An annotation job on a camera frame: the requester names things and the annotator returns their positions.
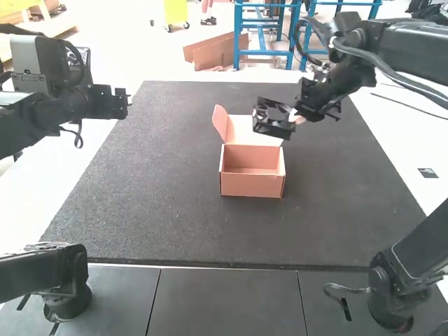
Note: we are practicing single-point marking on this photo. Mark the yellow cart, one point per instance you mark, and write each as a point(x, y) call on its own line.
point(176, 10)

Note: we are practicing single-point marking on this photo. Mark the person's legs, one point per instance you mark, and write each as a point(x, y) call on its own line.
point(209, 21)

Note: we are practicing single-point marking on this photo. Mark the blue metal frame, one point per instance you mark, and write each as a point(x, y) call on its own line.
point(307, 42)
point(237, 35)

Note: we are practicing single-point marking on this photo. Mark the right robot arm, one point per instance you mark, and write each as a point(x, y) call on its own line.
point(402, 38)

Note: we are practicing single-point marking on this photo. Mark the dark base panel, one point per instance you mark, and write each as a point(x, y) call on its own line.
point(325, 322)
point(227, 304)
point(122, 301)

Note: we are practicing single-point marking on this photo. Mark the small black card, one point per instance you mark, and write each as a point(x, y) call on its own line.
point(428, 173)

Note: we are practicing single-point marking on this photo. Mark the black square fan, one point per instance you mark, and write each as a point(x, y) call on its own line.
point(271, 122)

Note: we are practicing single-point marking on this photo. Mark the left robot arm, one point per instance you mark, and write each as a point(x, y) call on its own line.
point(45, 108)

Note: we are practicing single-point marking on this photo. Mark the cardboard box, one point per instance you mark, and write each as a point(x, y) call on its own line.
point(250, 178)

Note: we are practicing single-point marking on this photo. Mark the black mat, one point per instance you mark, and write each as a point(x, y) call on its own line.
point(157, 210)

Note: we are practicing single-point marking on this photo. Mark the brown cardboard sheets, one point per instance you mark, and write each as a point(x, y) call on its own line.
point(217, 52)

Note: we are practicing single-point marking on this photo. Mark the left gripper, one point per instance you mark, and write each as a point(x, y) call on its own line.
point(105, 103)

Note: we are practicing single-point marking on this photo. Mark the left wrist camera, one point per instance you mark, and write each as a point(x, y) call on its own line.
point(24, 56)

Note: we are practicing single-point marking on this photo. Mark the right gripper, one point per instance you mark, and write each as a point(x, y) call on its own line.
point(316, 99)

